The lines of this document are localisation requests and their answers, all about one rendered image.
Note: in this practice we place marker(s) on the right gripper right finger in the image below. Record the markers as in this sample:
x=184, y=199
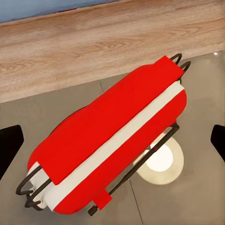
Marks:
x=218, y=139

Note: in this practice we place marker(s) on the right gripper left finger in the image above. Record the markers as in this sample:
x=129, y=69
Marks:
x=11, y=140

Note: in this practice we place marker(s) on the coffee table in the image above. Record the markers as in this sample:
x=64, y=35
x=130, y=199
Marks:
x=183, y=183

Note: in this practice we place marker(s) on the sofa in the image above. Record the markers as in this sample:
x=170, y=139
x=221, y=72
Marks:
x=20, y=11

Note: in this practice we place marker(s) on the radio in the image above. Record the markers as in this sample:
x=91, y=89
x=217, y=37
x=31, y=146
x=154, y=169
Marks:
x=95, y=144

